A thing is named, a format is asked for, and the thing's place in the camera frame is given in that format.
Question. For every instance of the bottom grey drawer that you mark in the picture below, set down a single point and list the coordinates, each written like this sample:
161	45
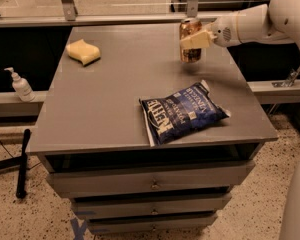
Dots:
150	223

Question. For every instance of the orange soda can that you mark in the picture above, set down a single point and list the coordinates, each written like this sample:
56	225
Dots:
188	27

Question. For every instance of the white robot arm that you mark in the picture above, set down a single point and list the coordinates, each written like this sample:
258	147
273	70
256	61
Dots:
277	22

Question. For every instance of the grey drawer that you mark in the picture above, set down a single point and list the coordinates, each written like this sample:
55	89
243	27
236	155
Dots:
150	223
147	180
170	205

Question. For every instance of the black stand leg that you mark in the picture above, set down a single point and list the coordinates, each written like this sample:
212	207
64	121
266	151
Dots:
21	163

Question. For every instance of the white pump bottle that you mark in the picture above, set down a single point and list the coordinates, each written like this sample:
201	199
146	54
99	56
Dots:
21	86

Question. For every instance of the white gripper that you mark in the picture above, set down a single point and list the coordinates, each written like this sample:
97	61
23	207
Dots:
224	33

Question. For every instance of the metal window frame rail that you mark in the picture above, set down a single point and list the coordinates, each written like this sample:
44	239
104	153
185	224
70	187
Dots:
33	13

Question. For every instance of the yellow sponge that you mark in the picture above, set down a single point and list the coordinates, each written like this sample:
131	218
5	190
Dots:
83	52

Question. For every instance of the grey drawer cabinet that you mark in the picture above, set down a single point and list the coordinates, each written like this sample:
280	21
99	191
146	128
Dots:
139	141

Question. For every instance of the middle grey drawer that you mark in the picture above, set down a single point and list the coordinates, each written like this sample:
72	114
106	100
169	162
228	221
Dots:
170	205

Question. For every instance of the top grey drawer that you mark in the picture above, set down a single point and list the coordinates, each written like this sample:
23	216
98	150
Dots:
147	180

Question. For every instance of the blue Kettle chip bag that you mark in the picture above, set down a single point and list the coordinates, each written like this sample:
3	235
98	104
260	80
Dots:
182	113

